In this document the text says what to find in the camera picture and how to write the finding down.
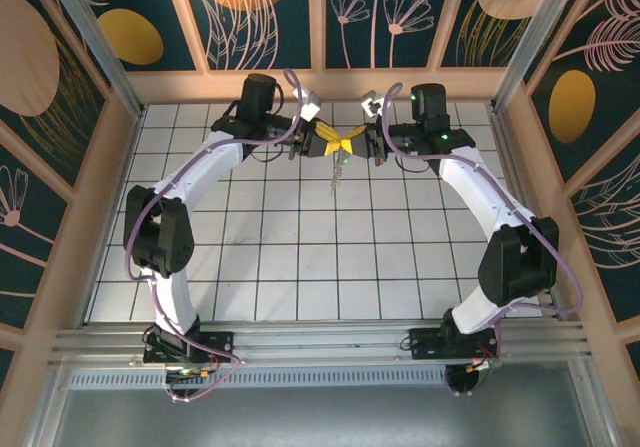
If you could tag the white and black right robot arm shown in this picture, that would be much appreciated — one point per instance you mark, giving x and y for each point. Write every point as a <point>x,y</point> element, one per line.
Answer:
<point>480,187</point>

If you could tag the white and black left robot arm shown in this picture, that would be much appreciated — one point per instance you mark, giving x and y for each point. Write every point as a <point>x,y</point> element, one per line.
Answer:
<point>200,172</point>

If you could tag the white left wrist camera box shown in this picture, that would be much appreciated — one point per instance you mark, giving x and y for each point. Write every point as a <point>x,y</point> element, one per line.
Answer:
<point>310,107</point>

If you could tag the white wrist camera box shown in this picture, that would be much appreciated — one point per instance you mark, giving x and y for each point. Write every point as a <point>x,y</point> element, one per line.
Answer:
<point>372,104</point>
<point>310,107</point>

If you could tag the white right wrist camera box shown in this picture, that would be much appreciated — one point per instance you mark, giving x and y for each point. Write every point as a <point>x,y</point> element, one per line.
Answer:
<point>372,104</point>

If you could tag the aluminium side rail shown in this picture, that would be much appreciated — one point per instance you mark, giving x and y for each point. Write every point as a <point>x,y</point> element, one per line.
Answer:
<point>510,167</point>
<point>120,177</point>

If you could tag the aluminium corner post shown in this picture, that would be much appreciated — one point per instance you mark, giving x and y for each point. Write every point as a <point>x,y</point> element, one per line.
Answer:
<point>95,42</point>
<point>533,42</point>

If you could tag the long aluminium base rail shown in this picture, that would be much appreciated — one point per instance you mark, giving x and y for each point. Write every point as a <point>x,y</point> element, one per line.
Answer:
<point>320,339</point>

